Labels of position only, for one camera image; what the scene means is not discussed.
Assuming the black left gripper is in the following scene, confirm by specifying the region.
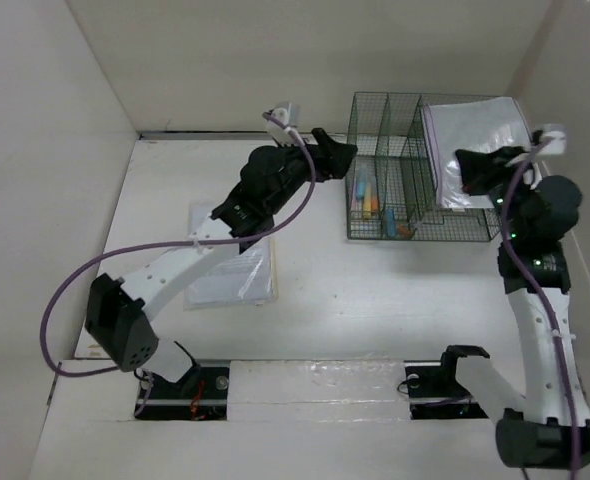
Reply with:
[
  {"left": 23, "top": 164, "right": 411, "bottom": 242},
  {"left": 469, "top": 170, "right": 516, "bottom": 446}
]
[{"left": 265, "top": 129, "right": 355, "bottom": 216}]

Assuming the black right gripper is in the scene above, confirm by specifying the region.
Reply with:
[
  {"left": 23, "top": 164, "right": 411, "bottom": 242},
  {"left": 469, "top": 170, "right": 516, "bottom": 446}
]
[{"left": 452, "top": 144, "right": 533, "bottom": 238}]

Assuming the blue highlighter pen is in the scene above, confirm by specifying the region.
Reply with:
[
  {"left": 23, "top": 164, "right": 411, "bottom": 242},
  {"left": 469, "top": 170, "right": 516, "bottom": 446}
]
[{"left": 355, "top": 167, "right": 372, "bottom": 201}]

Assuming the purple highlighter pen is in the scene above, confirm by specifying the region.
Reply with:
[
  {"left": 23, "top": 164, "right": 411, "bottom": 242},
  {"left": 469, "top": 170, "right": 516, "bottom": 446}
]
[{"left": 350, "top": 170, "right": 363, "bottom": 218}]

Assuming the clear mesh pouch purple zipper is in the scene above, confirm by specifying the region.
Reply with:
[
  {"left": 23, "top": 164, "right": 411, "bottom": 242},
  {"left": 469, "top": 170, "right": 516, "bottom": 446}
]
[{"left": 421, "top": 97, "right": 530, "bottom": 210}]

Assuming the yellow highlighter pen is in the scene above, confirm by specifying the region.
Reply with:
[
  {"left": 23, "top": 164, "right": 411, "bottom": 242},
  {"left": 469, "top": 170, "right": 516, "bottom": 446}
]
[{"left": 359, "top": 182, "right": 376, "bottom": 219}]

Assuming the orange highlighter pen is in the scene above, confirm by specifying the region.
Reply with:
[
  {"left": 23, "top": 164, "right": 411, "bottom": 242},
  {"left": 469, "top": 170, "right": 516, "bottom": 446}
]
[{"left": 364, "top": 183, "right": 379, "bottom": 215}]

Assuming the blue correction tape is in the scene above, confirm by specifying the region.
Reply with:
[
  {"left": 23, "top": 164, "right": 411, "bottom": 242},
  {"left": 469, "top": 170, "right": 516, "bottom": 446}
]
[{"left": 384, "top": 208, "right": 397, "bottom": 238}]

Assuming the orange correction tape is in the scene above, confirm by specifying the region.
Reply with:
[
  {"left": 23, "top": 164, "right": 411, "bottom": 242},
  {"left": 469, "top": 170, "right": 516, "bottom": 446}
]
[{"left": 396, "top": 226, "right": 413, "bottom": 238}]

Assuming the clear mesh pouch beige zipper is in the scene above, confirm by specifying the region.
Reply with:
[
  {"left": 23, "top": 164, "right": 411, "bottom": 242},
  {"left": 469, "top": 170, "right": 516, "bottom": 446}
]
[{"left": 183, "top": 199, "right": 281, "bottom": 311}]

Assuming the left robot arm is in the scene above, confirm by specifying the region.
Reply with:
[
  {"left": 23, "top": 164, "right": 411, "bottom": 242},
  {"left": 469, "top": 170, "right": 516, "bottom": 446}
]
[{"left": 85, "top": 128, "right": 357, "bottom": 397}]

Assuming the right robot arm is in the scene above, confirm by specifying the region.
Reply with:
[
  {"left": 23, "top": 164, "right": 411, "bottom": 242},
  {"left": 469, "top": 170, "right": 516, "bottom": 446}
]
[{"left": 437, "top": 146, "right": 590, "bottom": 478}]

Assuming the green wire desk organizer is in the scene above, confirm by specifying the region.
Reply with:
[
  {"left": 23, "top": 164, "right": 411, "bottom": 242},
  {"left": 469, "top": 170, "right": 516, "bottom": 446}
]
[{"left": 346, "top": 92, "right": 500, "bottom": 242}]

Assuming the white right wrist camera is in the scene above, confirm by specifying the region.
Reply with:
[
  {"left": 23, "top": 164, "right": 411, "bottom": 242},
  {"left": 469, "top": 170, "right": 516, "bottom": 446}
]
[{"left": 531, "top": 124, "right": 567, "bottom": 156}]

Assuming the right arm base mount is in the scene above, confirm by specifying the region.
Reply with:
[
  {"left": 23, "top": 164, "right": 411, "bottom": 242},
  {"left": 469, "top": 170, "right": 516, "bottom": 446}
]
[{"left": 398, "top": 361, "right": 487, "bottom": 420}]

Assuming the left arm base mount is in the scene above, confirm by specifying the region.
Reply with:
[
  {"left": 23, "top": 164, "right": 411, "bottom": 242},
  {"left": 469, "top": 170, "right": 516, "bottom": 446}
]
[{"left": 134, "top": 361, "right": 231, "bottom": 422}]

